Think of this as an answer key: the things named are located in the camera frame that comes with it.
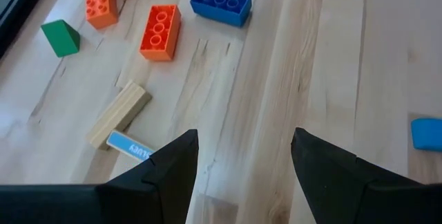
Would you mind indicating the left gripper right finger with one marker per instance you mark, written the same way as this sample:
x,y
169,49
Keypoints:
x,y
345,189

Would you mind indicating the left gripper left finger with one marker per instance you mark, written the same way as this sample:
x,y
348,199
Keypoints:
x,y
155,189

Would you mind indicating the light blue wooden block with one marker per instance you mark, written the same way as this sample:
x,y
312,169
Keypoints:
x,y
428,134

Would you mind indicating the green wedge block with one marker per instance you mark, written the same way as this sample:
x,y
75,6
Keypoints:
x,y
61,40

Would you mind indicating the natural wooden block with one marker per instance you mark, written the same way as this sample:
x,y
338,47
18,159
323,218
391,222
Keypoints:
x,y
119,113

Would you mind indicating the orange eight-stud brick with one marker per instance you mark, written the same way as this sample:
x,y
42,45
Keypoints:
x,y
101,4
160,34

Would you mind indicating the blue eight-stud brick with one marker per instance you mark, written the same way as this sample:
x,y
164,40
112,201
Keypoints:
x,y
221,9

